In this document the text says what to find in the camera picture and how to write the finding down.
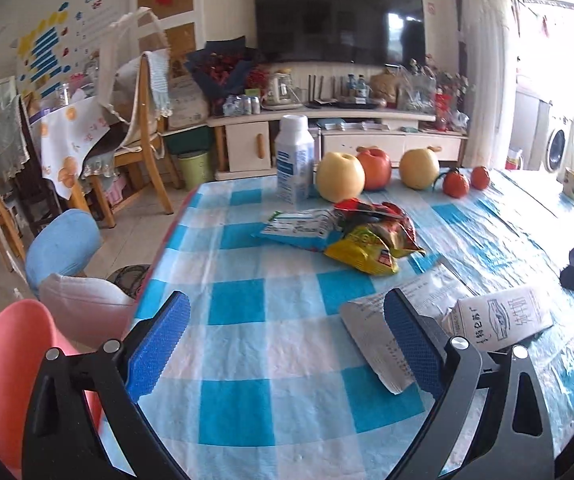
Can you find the cream television cabinet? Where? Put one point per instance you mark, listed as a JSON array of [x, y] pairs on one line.
[[247, 145]]

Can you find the white paper leaflet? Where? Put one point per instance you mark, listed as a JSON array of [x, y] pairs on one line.
[[367, 330]]

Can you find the grey lace cloth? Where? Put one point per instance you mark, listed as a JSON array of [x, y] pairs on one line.
[[7, 130]]

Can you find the white blue striped packet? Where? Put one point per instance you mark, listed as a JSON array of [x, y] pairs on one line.
[[294, 227]]

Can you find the blue checked tablecloth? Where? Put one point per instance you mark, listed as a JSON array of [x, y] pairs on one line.
[[247, 310]]

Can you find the yellow pear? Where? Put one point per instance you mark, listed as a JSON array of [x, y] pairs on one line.
[[419, 169], [339, 177]]

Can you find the blue round stool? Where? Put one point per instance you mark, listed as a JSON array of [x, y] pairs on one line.
[[62, 247]]

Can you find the lace-covered standing air conditioner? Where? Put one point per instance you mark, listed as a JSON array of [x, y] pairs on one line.
[[487, 70]]

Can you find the red apple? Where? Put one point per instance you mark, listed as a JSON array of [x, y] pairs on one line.
[[377, 167]]

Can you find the tall white plastic bottle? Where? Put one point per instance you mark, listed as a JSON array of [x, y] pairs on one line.
[[294, 160]]

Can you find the red snack packet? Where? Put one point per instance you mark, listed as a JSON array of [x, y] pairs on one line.
[[389, 222]]

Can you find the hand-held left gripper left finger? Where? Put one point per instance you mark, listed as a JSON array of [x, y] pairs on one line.
[[159, 340]]

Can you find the dark patterned floor mat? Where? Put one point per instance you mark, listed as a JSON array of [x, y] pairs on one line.
[[129, 277]]

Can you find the white lace chair cloth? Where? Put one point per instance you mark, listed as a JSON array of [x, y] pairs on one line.
[[158, 80]]

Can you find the dark blue flower bouquet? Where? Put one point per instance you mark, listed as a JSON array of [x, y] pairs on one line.
[[219, 67]]

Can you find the white electric kettle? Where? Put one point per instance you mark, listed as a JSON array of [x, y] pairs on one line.
[[279, 91]]

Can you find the brown paper bag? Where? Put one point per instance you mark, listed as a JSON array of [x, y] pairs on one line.
[[384, 87]]

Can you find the white round stool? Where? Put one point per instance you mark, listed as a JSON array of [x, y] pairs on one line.
[[87, 305]]

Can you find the clear plastic bag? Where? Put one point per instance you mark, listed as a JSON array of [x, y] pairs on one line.
[[417, 92]]

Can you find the small card box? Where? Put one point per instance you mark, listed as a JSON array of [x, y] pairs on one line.
[[572, 185]]

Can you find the black flat television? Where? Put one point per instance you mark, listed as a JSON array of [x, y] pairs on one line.
[[339, 25]]

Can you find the white washing machine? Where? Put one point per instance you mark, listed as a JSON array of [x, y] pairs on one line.
[[557, 142]]

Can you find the white printed sack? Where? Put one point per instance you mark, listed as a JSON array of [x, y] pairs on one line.
[[187, 105]]

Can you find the yellow snack packet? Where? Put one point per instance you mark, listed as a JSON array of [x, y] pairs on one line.
[[362, 256]]

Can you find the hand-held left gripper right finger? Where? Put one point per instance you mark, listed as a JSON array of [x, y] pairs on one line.
[[409, 342]]

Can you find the white orange-print cloth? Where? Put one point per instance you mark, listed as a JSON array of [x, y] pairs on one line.
[[69, 150]]

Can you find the light green waste bin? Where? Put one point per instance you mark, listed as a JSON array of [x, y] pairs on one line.
[[194, 167]]

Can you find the blue white milk carton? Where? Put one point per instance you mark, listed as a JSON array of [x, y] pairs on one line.
[[507, 315]]

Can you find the black router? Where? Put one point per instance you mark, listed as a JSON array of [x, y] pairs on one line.
[[324, 94]]

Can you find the dark green storage box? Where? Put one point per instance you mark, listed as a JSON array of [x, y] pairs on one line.
[[187, 141]]

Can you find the blue yellow wall poster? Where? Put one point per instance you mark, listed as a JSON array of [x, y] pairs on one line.
[[47, 57]]

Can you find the pink plastic bucket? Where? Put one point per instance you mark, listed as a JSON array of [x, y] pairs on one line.
[[7, 360]]

